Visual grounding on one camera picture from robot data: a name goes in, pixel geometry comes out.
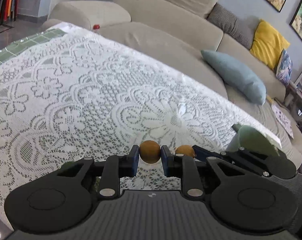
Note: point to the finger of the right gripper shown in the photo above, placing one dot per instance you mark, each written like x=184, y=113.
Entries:
x=202, y=154

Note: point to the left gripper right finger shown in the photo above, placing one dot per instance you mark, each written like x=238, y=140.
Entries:
x=184, y=168

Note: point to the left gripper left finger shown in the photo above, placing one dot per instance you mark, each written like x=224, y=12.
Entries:
x=113, y=169

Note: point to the brown kiwi fruit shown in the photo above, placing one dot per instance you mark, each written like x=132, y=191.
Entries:
x=149, y=151
x=185, y=150

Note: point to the green colander bowl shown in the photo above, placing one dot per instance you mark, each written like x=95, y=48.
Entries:
x=251, y=139

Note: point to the green cucumber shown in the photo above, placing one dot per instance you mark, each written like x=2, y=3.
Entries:
x=68, y=165

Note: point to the printed paper on sofa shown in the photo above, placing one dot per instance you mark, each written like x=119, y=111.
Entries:
x=282, y=119

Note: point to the white lace tablecloth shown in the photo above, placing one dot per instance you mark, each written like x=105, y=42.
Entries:
x=66, y=94

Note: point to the light blue cushion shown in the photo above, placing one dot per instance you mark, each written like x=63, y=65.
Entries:
x=237, y=75

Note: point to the floral patterned cushion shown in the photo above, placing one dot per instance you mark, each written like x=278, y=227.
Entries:
x=284, y=68

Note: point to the yellow cushion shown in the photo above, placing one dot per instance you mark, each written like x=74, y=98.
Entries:
x=268, y=44

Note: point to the grey knitted cushion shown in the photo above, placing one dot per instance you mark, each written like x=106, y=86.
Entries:
x=240, y=30

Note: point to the beige sectional sofa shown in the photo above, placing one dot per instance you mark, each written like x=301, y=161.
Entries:
x=176, y=37

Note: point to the stacked colourful stools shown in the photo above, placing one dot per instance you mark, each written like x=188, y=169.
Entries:
x=8, y=10

